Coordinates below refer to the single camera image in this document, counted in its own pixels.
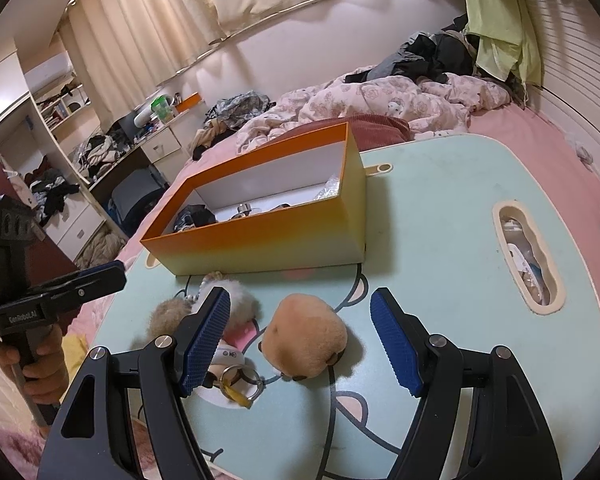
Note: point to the orange cardboard box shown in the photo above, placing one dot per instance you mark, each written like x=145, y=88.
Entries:
x=260, y=240

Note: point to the black lace cloth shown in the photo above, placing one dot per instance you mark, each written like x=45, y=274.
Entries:
x=195, y=217

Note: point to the pile of dark clothes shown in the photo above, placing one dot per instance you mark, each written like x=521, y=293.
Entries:
x=430, y=55

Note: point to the silver metal funnel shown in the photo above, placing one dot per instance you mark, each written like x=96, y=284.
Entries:
x=246, y=208

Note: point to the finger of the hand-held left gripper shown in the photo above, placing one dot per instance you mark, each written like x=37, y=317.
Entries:
x=100, y=272

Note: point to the dark clothes heap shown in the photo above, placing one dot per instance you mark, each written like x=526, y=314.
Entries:
x=52, y=192

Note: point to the grey suitcase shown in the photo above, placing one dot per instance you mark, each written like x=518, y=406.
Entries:
x=135, y=195

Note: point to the white desk drawer unit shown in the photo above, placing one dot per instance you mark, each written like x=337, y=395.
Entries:
x=162, y=147

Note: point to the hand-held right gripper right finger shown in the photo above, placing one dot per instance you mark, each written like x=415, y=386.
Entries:
x=395, y=345

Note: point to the pink fuzzy blanket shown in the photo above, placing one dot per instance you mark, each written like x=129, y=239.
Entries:
x=10, y=450

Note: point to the person's left hand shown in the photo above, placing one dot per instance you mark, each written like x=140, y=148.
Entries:
x=45, y=370

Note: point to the clear plastic bag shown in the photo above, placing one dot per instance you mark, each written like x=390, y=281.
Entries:
x=330, y=187

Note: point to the brown plush toy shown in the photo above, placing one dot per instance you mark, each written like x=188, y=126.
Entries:
x=305, y=330

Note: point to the dark pink pillow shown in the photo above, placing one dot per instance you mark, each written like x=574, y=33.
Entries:
x=380, y=132

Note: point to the clothes pile on desk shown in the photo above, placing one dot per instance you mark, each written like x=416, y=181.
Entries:
x=100, y=152

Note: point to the pink floral quilt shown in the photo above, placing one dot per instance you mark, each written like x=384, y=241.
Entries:
x=360, y=100

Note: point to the white slatted headboard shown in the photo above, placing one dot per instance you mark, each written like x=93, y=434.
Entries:
x=575, y=60

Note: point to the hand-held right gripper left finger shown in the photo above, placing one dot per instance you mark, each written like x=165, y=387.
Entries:
x=205, y=345

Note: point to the grey patterned clothes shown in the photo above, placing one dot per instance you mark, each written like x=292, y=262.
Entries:
x=240, y=105

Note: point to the white air conditioner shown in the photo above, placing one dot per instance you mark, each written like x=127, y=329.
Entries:
x=50, y=72

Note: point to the white wall cabinet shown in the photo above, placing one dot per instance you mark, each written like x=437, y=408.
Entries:
x=2, y=95

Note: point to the white open shelf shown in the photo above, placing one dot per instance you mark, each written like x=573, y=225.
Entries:
x=55, y=110

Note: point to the yellow-green garment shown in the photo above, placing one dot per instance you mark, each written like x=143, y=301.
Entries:
x=495, y=25

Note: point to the white low drawers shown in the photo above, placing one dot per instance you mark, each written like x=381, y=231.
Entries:
x=75, y=230

